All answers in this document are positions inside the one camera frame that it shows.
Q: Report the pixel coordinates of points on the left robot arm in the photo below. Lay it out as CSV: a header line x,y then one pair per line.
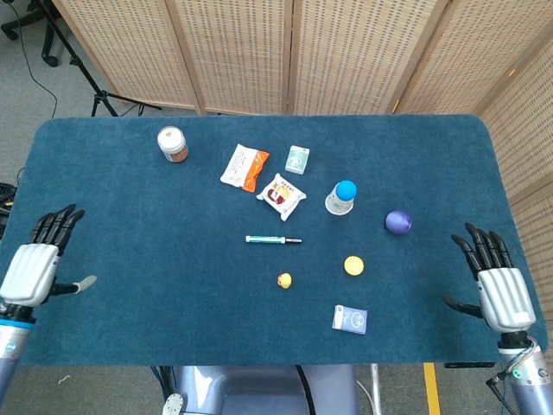
x,y
10,346

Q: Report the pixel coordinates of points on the flat black device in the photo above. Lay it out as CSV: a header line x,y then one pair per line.
x,y
468,365

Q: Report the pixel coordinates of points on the blue card box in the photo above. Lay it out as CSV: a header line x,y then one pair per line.
x,y
351,320

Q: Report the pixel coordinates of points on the grey-blue robot torso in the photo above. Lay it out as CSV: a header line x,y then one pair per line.
x,y
259,389

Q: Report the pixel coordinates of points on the teal table mat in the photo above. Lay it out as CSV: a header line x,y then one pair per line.
x,y
173,259

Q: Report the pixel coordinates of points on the green marker pen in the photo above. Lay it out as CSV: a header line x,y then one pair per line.
x,y
268,239

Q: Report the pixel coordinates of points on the small yellow red toy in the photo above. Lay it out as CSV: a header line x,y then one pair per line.
x,y
284,281

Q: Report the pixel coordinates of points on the blue ball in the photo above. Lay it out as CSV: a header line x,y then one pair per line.
x,y
346,191

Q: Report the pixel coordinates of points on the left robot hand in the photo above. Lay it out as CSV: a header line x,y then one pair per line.
x,y
28,272

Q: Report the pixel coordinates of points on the white snack packet red print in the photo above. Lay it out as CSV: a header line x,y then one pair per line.
x,y
281,196

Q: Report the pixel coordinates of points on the white and orange snack packet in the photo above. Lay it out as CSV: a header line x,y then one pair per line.
x,y
242,166

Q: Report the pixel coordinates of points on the green tissue pack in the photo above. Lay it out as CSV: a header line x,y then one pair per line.
x,y
297,160

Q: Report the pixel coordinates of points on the wicker folding screen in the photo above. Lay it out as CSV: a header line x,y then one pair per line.
x,y
242,52

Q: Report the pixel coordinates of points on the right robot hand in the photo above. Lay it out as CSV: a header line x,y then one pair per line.
x,y
505,296

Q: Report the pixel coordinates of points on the floral paper cup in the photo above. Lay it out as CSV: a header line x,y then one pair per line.
x,y
334,207

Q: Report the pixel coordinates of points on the yellow round object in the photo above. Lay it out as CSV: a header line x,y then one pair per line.
x,y
354,265

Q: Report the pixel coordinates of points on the white table leg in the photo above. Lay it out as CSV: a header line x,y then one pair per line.
x,y
376,389

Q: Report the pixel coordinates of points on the purple egg ball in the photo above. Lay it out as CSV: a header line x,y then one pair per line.
x,y
398,222

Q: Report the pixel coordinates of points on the black office chair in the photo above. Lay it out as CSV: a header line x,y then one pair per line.
x,y
47,47

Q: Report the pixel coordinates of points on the white-lidded jar of granules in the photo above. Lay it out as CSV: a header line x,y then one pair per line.
x,y
173,144

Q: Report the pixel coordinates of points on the black tripod stand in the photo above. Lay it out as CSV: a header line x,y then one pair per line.
x,y
101,97

